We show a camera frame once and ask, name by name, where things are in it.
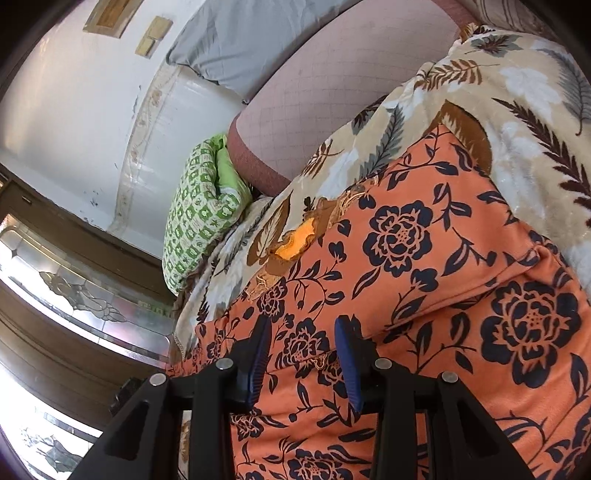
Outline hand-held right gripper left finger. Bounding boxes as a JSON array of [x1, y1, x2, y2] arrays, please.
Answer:
[[68, 316, 273, 480]]

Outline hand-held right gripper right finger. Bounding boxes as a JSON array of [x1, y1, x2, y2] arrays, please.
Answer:
[[334, 316, 535, 480]]

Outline orange floral garment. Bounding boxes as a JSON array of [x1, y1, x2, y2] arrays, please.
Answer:
[[165, 121, 591, 480]]

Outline green patterned pillow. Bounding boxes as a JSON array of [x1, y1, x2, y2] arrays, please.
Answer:
[[163, 133, 254, 294]]

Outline brown glass-panel wardrobe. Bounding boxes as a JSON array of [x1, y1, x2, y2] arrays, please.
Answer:
[[0, 166, 185, 480]]

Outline white padded headboard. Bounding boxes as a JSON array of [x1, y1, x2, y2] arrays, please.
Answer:
[[107, 61, 250, 232]]

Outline pink checked mattress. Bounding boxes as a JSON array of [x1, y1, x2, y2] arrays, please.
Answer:
[[228, 0, 481, 196]]

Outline beige leaf-print blanket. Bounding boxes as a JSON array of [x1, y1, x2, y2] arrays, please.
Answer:
[[172, 25, 591, 365]]

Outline grey leaf-print pillow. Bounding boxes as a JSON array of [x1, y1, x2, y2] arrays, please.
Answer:
[[165, 0, 365, 103]]

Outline wooden wall switch plate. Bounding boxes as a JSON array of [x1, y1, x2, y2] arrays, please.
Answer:
[[137, 16, 174, 59]]

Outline wooden wall frame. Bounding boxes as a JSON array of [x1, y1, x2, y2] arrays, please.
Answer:
[[83, 0, 144, 38]]

